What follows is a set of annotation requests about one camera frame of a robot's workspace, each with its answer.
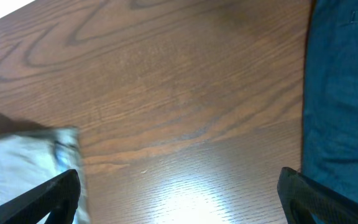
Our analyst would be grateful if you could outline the khaki beige shorts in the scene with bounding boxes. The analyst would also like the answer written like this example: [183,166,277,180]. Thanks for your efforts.
[0,127,90,223]

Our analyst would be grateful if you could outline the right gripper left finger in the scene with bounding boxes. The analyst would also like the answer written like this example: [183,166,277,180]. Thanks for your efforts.
[0,169,81,224]

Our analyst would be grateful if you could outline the navy blue garment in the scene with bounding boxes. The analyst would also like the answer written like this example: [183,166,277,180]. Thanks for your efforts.
[301,0,358,203]

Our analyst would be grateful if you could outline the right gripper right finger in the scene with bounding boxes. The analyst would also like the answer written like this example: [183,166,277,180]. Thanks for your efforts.
[277,167,358,223]

